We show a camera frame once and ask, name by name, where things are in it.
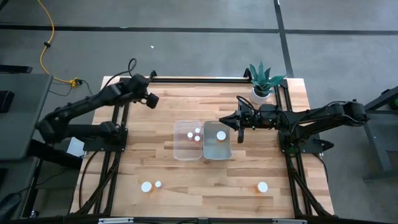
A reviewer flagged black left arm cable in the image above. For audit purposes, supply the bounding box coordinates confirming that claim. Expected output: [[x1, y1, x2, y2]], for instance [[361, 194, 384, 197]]
[[102, 57, 138, 90]]

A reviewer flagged white plastic bin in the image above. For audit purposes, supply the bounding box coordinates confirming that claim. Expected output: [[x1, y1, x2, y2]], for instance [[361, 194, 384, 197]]
[[202, 120, 233, 161]]

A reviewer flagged clear plastic bin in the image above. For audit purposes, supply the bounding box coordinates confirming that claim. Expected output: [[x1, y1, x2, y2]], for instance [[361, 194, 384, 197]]
[[173, 119, 205, 162]]

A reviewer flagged white paper sheet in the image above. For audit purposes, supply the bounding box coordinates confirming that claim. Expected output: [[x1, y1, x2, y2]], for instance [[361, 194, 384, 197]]
[[66, 136, 86, 158]]

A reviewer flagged grey side table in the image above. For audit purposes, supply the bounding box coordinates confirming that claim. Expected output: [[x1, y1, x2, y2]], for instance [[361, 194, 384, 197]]
[[0, 73, 53, 161]]

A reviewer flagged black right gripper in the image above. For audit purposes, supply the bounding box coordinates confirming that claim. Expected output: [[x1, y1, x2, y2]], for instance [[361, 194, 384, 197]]
[[219, 105, 261, 130]]

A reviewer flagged black flat bar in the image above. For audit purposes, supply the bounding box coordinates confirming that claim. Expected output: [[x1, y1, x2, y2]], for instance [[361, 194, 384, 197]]
[[0, 64, 34, 75]]

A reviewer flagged white plant pot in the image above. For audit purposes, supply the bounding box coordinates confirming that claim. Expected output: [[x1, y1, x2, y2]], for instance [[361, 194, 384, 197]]
[[250, 86, 272, 105]]

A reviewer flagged silver metal bracket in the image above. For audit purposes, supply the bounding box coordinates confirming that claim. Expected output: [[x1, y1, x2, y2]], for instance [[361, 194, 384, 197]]
[[98, 217, 134, 224], [272, 218, 308, 224]]

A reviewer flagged black box-shaped object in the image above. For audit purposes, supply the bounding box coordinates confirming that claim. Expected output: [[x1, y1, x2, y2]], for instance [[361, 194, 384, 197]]
[[0, 90, 16, 113]]

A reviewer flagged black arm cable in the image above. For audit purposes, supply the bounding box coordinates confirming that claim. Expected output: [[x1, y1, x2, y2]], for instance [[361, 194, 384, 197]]
[[237, 95, 259, 110], [102, 57, 138, 90]]

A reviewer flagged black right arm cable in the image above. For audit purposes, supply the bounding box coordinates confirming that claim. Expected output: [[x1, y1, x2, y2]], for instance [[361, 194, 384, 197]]
[[237, 95, 259, 110]]

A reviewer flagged yellow cable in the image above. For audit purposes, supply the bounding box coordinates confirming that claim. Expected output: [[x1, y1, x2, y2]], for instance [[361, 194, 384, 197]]
[[36, 0, 82, 88]]

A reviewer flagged black aluminium rig frame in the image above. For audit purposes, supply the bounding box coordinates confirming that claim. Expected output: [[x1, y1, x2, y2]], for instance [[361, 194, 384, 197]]
[[70, 68, 336, 224]]

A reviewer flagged green snake plant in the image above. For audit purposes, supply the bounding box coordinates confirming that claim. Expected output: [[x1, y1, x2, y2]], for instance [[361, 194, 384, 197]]
[[248, 60, 287, 94]]

